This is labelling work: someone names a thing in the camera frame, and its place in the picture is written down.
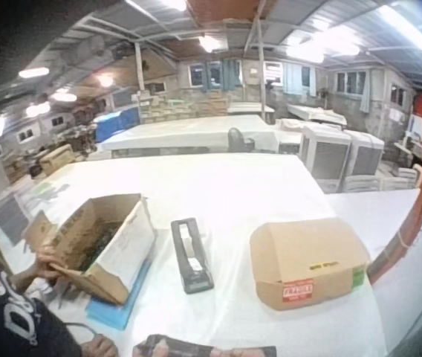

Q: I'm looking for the person's right hand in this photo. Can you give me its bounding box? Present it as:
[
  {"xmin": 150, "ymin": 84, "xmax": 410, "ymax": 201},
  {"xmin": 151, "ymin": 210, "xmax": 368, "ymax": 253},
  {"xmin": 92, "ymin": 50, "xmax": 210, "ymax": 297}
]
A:
[{"xmin": 210, "ymin": 347, "xmax": 245, "ymax": 357}]

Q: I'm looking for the person's left hand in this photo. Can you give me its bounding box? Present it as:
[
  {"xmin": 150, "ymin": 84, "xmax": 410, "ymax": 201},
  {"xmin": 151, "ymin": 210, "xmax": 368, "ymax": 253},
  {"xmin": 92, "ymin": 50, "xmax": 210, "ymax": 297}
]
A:
[{"xmin": 146, "ymin": 342, "xmax": 172, "ymax": 357}]

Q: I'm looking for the light blue curtain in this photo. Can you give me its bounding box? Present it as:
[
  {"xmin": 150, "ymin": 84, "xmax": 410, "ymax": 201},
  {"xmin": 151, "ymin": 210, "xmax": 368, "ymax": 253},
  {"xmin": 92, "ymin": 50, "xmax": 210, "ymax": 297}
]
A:
[{"xmin": 282, "ymin": 62, "xmax": 311, "ymax": 96}]

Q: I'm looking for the thin dark cable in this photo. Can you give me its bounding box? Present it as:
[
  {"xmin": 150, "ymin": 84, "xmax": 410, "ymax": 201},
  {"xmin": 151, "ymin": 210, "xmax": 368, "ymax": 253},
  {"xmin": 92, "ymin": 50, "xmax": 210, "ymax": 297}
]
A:
[{"xmin": 65, "ymin": 321, "xmax": 99, "ymax": 340}]

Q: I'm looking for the blue tarp covered heap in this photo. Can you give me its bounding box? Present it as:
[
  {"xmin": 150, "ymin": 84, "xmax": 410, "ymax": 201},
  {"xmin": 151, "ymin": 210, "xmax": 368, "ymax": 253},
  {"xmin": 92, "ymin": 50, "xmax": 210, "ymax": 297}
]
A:
[{"xmin": 94, "ymin": 106, "xmax": 140, "ymax": 143}]

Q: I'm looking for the open cardboard box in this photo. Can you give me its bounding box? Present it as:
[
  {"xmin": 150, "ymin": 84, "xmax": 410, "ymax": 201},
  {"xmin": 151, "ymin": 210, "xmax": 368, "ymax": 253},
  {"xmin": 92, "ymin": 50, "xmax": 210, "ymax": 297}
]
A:
[{"xmin": 22, "ymin": 193, "xmax": 159, "ymax": 306}]

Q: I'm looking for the black tape dispenser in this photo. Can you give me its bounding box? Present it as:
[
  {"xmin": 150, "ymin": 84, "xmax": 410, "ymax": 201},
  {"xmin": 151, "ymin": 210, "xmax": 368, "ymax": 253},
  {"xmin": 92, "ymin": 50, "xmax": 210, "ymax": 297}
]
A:
[{"xmin": 169, "ymin": 217, "xmax": 215, "ymax": 295}]

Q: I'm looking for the closed cardboard box red label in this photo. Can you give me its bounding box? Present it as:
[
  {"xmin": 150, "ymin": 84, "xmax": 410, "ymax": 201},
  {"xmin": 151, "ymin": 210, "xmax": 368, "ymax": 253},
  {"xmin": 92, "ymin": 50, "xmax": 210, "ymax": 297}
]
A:
[{"xmin": 249, "ymin": 216, "xmax": 372, "ymax": 312}]

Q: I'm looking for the wall mounted fan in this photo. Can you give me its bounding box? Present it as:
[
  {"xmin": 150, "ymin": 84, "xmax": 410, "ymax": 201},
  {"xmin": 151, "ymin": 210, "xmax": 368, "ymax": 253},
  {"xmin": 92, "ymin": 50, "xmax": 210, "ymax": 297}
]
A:
[{"xmin": 72, "ymin": 34, "xmax": 107, "ymax": 63}]

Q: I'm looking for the grey flat tray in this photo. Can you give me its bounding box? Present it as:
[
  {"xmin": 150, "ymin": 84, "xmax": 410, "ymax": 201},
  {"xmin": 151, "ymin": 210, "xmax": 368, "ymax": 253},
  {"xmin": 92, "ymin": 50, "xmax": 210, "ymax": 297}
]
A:
[{"xmin": 0, "ymin": 193, "xmax": 30, "ymax": 247}]

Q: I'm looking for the desk with monitor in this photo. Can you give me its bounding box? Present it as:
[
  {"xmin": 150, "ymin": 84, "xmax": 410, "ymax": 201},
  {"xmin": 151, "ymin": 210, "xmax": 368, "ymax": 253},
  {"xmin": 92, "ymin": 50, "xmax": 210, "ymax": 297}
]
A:
[{"xmin": 392, "ymin": 111, "xmax": 422, "ymax": 167}]

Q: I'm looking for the dark patterned device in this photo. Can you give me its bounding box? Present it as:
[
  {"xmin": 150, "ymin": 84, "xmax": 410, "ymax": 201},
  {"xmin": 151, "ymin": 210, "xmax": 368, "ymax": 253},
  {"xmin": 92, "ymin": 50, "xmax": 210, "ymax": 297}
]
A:
[{"xmin": 132, "ymin": 334, "xmax": 278, "ymax": 357}]

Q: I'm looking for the white air cooler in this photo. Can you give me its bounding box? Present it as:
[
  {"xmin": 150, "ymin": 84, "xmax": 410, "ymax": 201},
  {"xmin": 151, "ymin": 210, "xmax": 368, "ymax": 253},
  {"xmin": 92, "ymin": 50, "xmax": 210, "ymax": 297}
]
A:
[
  {"xmin": 299, "ymin": 125, "xmax": 352, "ymax": 191},
  {"xmin": 344, "ymin": 129, "xmax": 386, "ymax": 176}
]

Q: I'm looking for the long white covered table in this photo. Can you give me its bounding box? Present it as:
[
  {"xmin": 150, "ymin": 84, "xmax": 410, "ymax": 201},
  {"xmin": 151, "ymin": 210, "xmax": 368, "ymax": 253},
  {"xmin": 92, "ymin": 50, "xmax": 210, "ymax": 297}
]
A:
[{"xmin": 100, "ymin": 114, "xmax": 283, "ymax": 161}]

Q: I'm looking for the white covered side table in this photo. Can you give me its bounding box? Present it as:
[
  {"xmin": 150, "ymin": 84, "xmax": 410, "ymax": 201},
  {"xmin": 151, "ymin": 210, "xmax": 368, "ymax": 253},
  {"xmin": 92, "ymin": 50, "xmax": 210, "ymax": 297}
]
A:
[{"xmin": 286, "ymin": 103, "xmax": 348, "ymax": 126}]

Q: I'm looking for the cluttered shelf heap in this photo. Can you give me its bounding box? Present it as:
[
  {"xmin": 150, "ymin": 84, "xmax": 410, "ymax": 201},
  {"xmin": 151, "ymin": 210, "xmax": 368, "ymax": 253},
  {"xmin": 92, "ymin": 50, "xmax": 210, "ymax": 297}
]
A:
[{"xmin": 57, "ymin": 106, "xmax": 97, "ymax": 154}]

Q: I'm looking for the blue flat folder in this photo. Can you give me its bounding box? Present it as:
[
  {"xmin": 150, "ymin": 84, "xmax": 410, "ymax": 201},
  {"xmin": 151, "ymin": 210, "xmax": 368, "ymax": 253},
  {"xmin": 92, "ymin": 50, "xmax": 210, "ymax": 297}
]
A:
[{"xmin": 84, "ymin": 259, "xmax": 153, "ymax": 332}]

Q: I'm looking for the stack of cardboard cartons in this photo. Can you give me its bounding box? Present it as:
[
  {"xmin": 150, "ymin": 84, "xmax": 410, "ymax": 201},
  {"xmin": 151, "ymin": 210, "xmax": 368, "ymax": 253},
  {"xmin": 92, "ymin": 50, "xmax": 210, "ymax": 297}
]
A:
[{"xmin": 135, "ymin": 91, "xmax": 231, "ymax": 118}]

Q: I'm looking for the black fan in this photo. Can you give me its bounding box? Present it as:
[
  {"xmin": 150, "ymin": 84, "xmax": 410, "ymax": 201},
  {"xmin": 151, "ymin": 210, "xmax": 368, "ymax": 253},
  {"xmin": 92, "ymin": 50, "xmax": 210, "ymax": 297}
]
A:
[{"xmin": 227, "ymin": 126, "xmax": 256, "ymax": 153}]

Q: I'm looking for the brown cardboard carton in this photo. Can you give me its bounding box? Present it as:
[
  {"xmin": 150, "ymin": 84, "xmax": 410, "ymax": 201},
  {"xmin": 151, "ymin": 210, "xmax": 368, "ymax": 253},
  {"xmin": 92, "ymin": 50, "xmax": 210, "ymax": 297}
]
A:
[{"xmin": 39, "ymin": 144, "xmax": 75, "ymax": 176}]

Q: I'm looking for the dark blue curtain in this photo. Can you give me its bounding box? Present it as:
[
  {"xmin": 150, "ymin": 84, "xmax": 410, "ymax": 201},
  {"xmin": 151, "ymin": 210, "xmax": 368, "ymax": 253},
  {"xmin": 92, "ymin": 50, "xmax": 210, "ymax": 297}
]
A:
[{"xmin": 221, "ymin": 58, "xmax": 242, "ymax": 92}]

